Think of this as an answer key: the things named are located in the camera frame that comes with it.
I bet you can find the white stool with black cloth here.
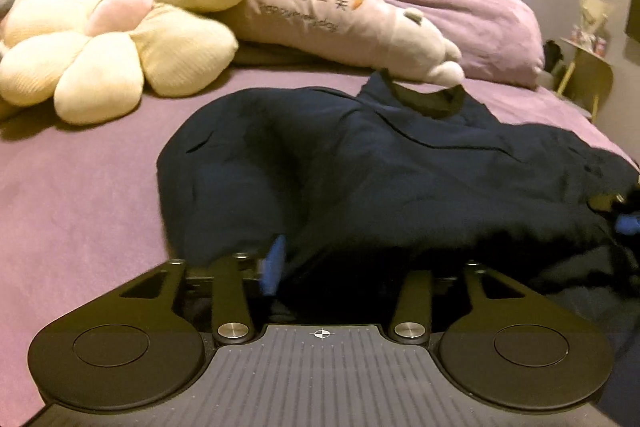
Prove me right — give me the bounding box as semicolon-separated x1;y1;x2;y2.
537;40;566;91

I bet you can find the bouquet on side table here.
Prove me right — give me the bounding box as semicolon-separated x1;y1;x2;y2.
570;0;615;57

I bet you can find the navy blue zip jacket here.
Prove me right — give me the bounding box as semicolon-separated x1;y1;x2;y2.
157;72;638;311

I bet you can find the long pink plush toy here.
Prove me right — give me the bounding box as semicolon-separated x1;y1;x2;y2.
216;0;464;87

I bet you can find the pink bed pillow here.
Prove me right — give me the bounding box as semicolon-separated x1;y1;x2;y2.
386;0;544;90

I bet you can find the yellow flower plush pillow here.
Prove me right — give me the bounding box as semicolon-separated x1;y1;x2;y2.
1;0;243;126

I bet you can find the pink bed blanket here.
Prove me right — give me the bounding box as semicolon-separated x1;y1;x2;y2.
0;64;640;427

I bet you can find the grey footed pink plush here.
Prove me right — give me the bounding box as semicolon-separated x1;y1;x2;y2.
0;0;15;35

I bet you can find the wall mounted television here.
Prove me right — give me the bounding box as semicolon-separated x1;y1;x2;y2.
625;0;640;42

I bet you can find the yellow side table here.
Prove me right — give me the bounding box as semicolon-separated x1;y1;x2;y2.
555;38;614;124

